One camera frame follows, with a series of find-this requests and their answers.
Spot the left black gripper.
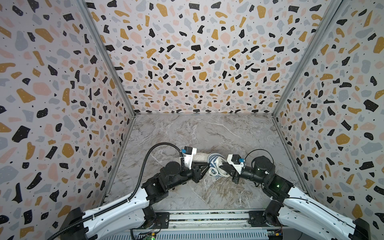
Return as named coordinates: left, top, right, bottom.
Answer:
left=168, top=161, right=213, bottom=191

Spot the blue white striped knit sweater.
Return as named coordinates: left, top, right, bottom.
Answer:
left=208, top=154, right=230, bottom=179

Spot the white fluffy teddy bear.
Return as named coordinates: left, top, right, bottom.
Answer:
left=192, top=153, right=210, bottom=164

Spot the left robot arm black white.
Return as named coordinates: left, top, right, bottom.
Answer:
left=50, top=162, right=209, bottom=240

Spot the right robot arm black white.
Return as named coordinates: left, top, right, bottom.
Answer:
left=220, top=155, right=371, bottom=240

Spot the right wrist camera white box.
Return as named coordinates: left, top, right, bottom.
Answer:
left=227, top=154, right=246, bottom=175

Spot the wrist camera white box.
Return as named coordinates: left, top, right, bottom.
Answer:
left=227, top=154, right=246, bottom=175
left=182, top=146, right=197, bottom=169

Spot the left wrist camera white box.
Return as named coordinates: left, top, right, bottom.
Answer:
left=182, top=146, right=197, bottom=169

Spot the right thin black cable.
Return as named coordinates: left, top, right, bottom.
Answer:
left=244, top=148, right=275, bottom=169

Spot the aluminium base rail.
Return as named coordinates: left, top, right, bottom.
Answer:
left=89, top=209, right=304, bottom=240

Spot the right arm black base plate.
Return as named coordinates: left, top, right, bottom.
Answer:
left=248, top=210, right=283, bottom=227

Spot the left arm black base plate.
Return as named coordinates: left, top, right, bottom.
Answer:
left=132, top=207, right=170, bottom=230

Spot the left black corrugated cable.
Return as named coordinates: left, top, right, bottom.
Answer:
left=47, top=142, right=184, bottom=240

